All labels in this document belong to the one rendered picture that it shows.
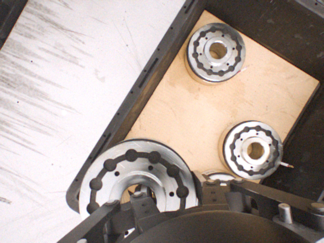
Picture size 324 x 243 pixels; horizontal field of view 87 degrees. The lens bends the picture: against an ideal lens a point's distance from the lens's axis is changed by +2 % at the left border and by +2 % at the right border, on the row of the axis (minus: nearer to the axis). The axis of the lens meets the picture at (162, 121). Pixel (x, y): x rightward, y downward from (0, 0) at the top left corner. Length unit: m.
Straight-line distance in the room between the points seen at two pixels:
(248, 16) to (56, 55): 0.45
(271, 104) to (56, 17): 0.56
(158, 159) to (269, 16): 0.29
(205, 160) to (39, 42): 0.50
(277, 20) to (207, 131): 0.21
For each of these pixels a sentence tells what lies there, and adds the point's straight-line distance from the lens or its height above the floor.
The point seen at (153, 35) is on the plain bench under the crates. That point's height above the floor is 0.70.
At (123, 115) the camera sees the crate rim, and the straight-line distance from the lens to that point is 0.23.
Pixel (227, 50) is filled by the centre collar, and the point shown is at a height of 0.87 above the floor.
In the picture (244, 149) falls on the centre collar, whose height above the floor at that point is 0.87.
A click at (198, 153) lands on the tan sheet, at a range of 0.33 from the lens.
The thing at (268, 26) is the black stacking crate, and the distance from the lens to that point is 0.37.
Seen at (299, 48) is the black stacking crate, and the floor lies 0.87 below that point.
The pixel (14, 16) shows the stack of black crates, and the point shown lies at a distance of 1.13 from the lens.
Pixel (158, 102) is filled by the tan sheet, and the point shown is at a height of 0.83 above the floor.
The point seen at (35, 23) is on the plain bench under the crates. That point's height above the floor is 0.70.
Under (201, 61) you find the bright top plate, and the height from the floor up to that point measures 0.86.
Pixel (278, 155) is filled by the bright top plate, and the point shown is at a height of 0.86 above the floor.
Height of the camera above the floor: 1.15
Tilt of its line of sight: 88 degrees down
